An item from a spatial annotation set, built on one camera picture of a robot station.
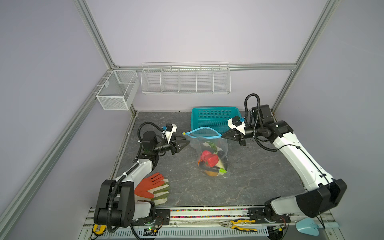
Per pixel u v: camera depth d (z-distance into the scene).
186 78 1.00
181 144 0.75
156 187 0.83
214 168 0.78
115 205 0.42
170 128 0.69
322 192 0.39
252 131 0.59
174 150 0.72
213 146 0.81
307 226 0.72
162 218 0.73
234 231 0.71
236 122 0.55
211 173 0.84
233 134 0.61
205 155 0.82
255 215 0.74
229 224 0.71
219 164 0.82
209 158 0.77
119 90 1.02
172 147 0.69
